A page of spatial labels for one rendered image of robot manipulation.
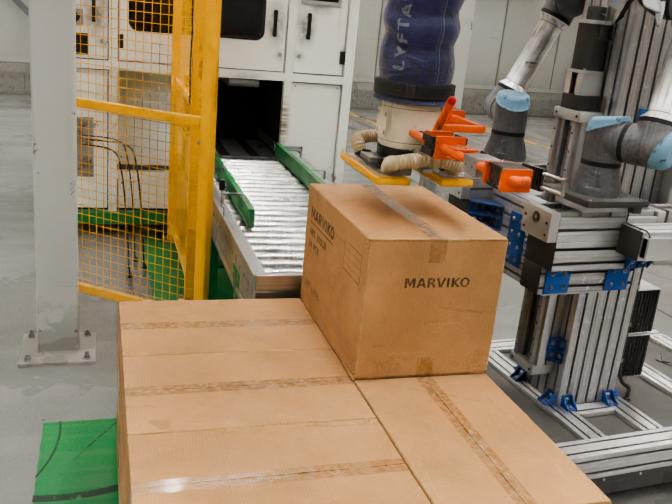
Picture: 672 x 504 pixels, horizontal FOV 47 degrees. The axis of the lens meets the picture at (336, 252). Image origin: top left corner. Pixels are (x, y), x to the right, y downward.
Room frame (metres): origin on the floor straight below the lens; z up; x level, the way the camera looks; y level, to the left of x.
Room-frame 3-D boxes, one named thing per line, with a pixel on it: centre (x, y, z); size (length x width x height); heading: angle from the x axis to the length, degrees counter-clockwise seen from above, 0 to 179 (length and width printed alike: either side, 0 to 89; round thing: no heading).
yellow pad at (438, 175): (2.26, -0.26, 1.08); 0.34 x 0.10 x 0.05; 18
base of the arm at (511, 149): (2.74, -0.56, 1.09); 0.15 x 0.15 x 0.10
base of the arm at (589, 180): (2.29, -0.76, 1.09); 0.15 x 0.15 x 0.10
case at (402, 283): (2.23, -0.18, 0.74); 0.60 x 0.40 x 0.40; 18
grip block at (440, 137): (1.99, -0.25, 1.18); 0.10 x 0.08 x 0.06; 108
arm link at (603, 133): (2.28, -0.76, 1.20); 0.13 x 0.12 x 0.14; 49
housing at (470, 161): (1.79, -0.32, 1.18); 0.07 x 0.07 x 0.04; 18
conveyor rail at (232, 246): (3.58, 0.60, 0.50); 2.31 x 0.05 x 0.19; 18
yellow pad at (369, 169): (2.20, -0.08, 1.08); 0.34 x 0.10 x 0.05; 18
